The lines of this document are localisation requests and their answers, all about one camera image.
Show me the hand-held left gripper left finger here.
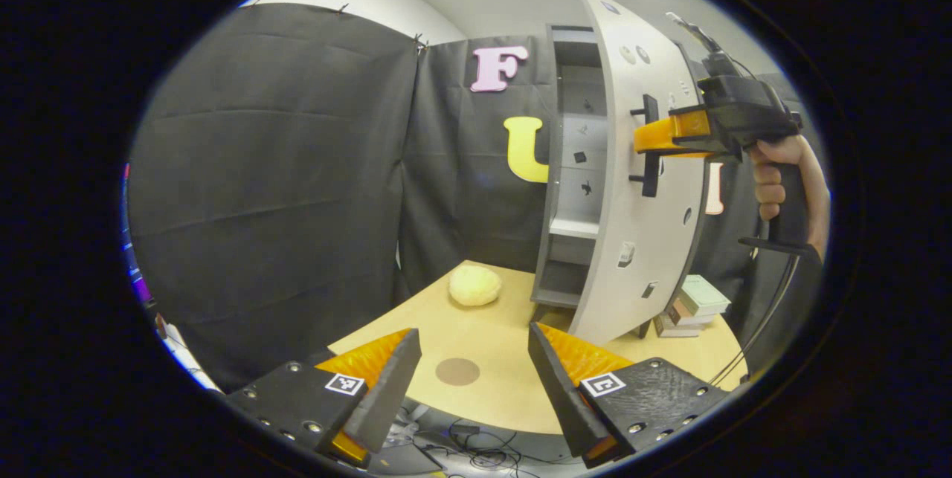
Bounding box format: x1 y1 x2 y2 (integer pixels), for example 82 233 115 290
223 328 422 468

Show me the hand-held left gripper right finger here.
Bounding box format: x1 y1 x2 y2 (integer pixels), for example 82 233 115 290
528 322 733 468

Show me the round brown coaster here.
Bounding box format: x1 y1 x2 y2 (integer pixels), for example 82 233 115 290
435 358 481 387

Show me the grey cabinet door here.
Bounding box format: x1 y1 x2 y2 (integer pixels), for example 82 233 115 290
569 0 711 345

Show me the dark grey cabinet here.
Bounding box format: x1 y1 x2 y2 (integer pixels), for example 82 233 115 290
531 25 652 339

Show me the pale yellow round bun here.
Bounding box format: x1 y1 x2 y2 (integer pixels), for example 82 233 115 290
448 264 504 308

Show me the brown book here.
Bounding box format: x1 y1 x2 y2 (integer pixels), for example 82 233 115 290
667 300 715 327

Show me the green book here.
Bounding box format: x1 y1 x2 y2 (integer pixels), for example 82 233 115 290
678 274 732 317

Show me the black backdrop cloth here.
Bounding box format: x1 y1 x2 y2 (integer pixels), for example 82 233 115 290
126 2 826 393

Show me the black door handle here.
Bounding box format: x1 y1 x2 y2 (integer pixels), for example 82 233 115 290
629 94 661 198

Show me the tangle of black cables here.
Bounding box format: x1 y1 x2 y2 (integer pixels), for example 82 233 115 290
402 404 566 475

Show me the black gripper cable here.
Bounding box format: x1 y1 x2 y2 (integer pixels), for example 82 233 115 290
707 251 800 388

